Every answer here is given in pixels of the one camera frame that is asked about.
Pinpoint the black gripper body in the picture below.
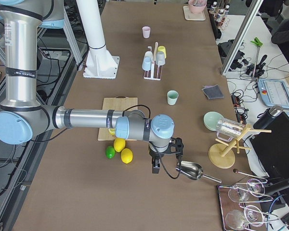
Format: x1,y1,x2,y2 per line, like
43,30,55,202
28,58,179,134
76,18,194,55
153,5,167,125
149,137,184,162

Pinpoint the mint green cup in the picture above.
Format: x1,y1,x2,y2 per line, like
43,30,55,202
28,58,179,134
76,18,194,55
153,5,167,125
167,90,179,105

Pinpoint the pink cup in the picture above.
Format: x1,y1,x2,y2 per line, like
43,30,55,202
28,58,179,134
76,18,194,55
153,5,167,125
142,26,151,39

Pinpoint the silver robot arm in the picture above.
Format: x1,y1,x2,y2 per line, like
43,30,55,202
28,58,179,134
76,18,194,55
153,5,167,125
0,0,184,174

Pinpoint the light blue cup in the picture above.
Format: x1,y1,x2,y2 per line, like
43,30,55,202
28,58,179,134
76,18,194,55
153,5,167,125
142,57,152,71

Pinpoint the grey cup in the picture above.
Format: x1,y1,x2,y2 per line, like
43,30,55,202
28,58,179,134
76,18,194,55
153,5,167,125
155,51,166,66

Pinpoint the white cup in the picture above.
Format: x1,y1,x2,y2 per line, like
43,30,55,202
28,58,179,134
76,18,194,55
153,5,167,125
144,51,153,61

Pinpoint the yellow cup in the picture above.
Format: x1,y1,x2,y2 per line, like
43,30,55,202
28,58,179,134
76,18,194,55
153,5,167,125
158,46,167,58

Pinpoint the metal scoop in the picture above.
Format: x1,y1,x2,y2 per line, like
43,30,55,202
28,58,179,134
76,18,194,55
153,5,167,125
176,161,222,183

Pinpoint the yellow lemon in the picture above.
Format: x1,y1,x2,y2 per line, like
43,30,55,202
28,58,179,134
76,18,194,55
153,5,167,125
120,148,133,164
113,138,126,153

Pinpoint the mint green bowl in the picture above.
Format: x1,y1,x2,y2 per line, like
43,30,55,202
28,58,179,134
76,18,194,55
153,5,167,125
203,111,224,131

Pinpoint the wooden mug tree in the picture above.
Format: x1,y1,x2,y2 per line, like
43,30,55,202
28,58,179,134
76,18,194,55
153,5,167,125
209,124,272,169

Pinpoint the green lime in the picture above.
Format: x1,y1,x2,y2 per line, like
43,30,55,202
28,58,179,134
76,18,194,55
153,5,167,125
105,146,116,159

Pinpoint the clear glass mug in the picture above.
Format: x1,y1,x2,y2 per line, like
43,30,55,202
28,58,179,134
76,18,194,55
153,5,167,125
216,118,245,141

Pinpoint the lemon slice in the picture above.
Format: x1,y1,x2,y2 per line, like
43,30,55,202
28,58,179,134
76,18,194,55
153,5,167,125
108,128,116,135

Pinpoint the grey folded cloth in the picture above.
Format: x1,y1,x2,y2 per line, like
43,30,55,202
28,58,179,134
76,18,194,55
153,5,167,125
202,85,224,100

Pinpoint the wooden cutting board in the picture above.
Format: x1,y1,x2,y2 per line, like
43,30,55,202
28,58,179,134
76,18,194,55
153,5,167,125
98,97,138,141

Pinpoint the wine glass rack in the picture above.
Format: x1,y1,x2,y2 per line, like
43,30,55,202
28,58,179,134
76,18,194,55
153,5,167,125
217,178,279,231

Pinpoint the black monitor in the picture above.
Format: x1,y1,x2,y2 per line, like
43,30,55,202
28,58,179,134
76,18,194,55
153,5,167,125
250,112,289,179

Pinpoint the teach pendant tablet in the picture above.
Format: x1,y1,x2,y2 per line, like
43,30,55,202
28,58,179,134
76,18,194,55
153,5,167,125
257,79,289,110

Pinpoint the beige tray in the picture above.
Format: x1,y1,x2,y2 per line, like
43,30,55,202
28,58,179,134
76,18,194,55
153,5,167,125
183,5,206,21

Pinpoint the green tipped grabber stick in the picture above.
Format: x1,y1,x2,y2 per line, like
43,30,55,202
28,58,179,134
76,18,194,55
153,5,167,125
251,37,263,82

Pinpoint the pink bowl with ice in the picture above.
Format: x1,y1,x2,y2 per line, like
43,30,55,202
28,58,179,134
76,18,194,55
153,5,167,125
188,0,207,13

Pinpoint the white wire cup holder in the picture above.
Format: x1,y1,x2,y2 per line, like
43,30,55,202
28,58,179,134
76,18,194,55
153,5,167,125
144,42,163,80

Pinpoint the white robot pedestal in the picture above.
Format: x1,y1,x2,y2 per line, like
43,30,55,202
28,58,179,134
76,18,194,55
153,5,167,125
77,0,119,79

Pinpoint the aluminium frame post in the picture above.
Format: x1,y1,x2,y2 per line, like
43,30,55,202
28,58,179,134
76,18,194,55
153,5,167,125
221,0,263,77

